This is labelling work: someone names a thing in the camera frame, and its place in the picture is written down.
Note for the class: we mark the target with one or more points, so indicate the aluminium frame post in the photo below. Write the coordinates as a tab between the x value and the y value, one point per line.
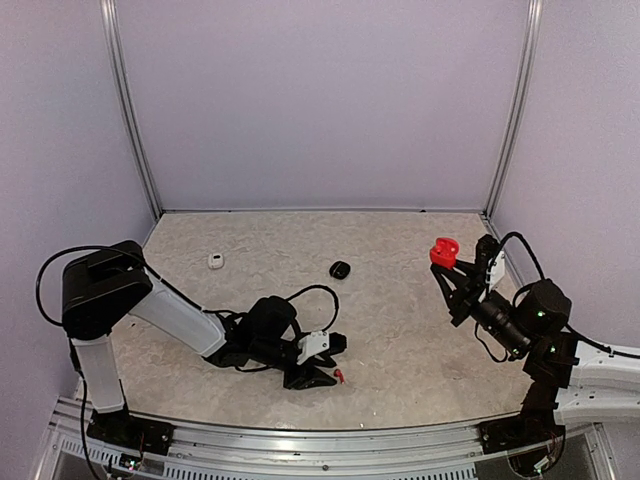
517	106
109	16

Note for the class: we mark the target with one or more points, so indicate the left aluminium frame post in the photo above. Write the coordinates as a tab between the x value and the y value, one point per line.
109	16

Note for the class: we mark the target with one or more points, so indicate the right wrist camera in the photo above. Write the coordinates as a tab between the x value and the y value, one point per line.
490	260

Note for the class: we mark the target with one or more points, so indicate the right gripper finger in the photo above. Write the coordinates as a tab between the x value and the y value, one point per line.
474	270
449	281

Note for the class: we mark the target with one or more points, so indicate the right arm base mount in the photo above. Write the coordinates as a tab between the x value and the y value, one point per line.
534	423

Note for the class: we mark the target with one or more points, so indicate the black earbud charging case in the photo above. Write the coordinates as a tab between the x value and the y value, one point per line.
340	270

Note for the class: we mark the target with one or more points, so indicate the right aluminium frame post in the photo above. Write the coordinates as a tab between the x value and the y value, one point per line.
517	106

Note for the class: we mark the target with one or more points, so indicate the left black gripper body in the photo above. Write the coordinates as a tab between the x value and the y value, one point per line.
291	379

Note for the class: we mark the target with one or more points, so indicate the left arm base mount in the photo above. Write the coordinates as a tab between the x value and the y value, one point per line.
123	429

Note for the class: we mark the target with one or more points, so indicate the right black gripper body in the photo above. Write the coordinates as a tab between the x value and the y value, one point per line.
471	294

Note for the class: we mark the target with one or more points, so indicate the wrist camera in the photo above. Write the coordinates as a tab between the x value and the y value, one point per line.
321	347
490	260

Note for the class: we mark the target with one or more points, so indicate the white earbud charging case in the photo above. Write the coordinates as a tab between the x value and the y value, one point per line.
215	261

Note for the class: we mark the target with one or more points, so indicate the front aluminium rail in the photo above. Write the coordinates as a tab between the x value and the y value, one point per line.
208	451

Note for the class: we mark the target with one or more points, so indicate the red earbud charging case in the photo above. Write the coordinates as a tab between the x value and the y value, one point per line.
444	252

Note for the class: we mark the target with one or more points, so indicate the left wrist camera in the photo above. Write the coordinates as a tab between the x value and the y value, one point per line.
321	347

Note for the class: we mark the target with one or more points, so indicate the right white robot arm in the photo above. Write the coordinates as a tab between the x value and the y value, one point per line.
574	379

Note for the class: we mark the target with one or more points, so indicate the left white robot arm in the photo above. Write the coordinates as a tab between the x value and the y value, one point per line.
106	284

